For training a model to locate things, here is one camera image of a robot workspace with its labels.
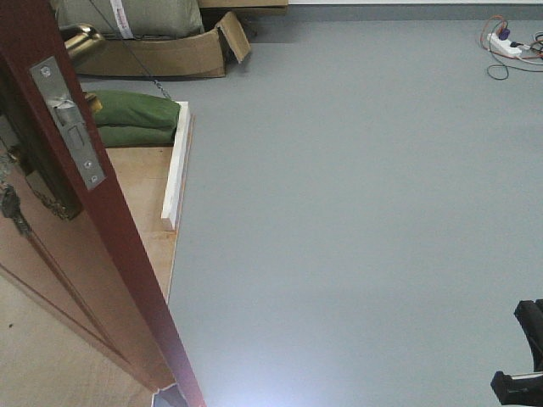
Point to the brown cardboard box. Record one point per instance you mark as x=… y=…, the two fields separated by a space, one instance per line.
x=201 y=56

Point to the brass door handle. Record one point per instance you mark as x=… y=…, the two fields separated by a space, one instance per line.
x=82 y=41

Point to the plywood base platform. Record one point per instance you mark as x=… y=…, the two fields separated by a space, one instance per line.
x=142 y=174

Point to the upper green sandbag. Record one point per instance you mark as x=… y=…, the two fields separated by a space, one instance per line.
x=120 y=108

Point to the brown wooden door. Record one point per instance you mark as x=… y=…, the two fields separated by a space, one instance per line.
x=84 y=260

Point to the far white edge batten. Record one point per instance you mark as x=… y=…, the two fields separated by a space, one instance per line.
x=172 y=203

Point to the lower green sandbag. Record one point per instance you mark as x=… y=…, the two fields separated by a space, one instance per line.
x=134 y=137

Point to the green sandbag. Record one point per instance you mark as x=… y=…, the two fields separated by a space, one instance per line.
x=120 y=108
x=134 y=137

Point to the black robot gripper part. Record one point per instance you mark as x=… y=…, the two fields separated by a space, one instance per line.
x=524 y=389

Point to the white power strip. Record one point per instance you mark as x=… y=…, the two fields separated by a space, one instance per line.
x=503 y=48

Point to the keys in lock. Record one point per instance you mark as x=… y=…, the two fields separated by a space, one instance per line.
x=10 y=200

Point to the silver latch plate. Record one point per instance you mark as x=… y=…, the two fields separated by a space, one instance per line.
x=50 y=83

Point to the olive sacks in box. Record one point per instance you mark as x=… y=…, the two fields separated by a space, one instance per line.
x=134 y=19

